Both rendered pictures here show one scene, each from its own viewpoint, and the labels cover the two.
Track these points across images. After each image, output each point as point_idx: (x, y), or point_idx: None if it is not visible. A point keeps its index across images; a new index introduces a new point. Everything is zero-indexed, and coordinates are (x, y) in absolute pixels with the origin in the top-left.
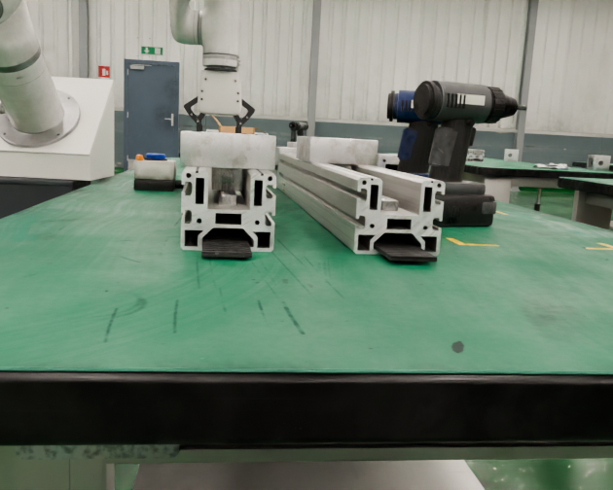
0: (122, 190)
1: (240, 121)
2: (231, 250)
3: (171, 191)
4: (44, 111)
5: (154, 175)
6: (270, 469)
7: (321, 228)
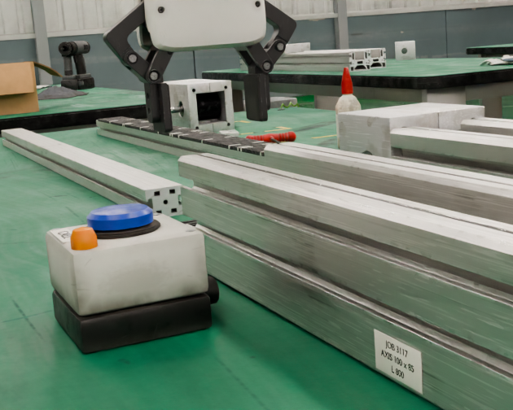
0: (47, 368)
1: (267, 58)
2: None
3: (206, 328)
4: None
5: (146, 290)
6: None
7: None
